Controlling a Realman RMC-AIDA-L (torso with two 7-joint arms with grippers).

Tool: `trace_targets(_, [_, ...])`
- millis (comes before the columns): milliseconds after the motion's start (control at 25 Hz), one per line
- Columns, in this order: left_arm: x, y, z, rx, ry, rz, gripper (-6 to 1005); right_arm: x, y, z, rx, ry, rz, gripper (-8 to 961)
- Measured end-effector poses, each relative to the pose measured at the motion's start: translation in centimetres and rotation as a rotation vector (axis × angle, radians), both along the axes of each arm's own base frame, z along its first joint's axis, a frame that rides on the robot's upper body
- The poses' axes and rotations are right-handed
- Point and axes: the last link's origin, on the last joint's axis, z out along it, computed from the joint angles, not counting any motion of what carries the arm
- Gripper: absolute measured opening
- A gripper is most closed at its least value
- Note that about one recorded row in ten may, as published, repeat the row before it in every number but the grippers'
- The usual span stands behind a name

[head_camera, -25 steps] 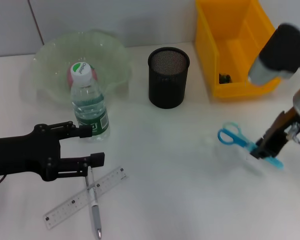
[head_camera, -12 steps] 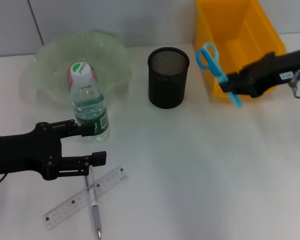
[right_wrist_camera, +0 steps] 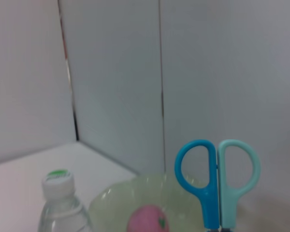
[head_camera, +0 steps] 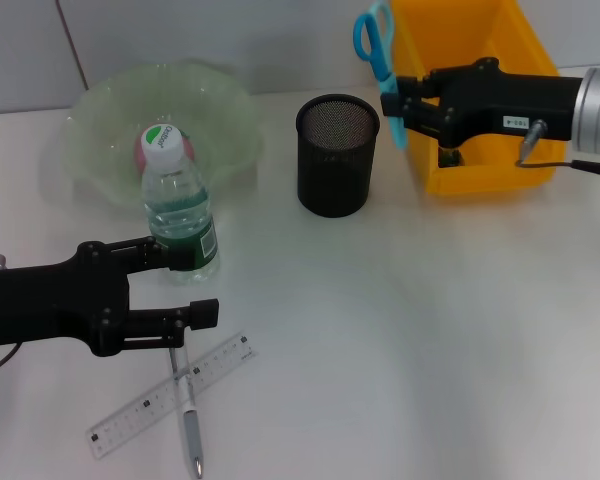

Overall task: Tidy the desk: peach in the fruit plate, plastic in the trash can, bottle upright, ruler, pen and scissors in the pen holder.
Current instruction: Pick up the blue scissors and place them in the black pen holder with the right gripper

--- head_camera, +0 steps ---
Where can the grey white ballpoint pen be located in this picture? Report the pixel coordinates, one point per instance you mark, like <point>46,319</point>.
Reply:
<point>192,430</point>

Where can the yellow plastic bin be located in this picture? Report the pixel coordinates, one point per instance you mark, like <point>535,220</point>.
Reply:
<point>495,175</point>

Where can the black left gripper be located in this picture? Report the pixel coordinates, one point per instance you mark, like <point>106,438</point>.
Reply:
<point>55,305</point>

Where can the pink peach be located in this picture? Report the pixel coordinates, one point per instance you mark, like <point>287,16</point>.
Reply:
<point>190,152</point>

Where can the green glass fruit bowl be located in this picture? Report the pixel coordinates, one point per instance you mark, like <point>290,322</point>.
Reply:
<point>105,115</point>

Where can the transparent plastic ruler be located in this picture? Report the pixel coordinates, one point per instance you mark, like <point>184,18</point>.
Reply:
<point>125,417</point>

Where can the clear green-label water bottle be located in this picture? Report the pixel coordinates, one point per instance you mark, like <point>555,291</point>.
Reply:
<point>177,205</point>

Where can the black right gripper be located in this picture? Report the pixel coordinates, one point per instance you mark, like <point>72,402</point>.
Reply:
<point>505,105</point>

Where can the blue sheathed scissors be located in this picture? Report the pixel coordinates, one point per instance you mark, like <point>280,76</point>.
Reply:
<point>382,55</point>

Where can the green plastic wrapper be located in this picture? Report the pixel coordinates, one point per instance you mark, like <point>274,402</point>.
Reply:
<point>450,159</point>

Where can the black mesh pen holder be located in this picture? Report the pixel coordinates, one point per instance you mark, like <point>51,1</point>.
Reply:
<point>335,175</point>

